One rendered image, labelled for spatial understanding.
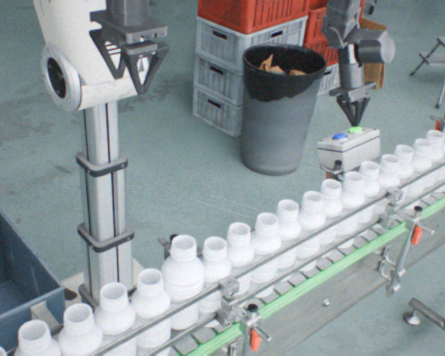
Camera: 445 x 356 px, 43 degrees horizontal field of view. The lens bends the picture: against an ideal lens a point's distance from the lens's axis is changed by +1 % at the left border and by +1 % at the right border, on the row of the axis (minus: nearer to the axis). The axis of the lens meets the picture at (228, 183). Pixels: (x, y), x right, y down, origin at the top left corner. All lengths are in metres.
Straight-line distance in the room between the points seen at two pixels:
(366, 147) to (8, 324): 0.86
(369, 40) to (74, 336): 0.87
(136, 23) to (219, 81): 2.73
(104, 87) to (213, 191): 1.77
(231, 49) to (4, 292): 2.26
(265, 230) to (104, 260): 0.80
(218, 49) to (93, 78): 2.17
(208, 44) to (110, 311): 2.79
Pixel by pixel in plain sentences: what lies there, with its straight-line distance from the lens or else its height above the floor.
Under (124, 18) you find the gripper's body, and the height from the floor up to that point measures 1.50.
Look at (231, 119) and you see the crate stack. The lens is 3.52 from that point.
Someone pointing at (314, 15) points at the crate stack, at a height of 0.63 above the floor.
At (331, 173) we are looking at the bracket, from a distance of 1.28.
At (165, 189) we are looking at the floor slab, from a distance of 3.05.
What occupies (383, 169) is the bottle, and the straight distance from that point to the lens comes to 1.22.
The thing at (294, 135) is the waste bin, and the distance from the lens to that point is 3.10.
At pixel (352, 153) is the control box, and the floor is 1.10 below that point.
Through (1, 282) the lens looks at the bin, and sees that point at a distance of 1.51.
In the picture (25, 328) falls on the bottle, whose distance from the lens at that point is 0.82.
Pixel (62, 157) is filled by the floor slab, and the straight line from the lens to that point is 3.35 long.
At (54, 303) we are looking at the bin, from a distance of 1.18.
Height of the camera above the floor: 1.76
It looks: 34 degrees down
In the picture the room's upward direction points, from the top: 5 degrees clockwise
